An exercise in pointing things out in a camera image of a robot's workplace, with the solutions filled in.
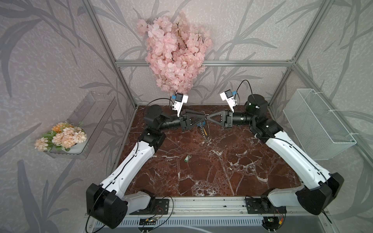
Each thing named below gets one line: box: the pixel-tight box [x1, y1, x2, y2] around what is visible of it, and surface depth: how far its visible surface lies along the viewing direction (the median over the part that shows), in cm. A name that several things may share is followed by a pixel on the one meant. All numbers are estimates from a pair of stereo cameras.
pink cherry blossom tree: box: [135, 12, 213, 95], surface depth 73 cm
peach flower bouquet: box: [34, 121, 87, 152], surface depth 50 cm
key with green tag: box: [184, 154, 193, 163], surface depth 93 cm
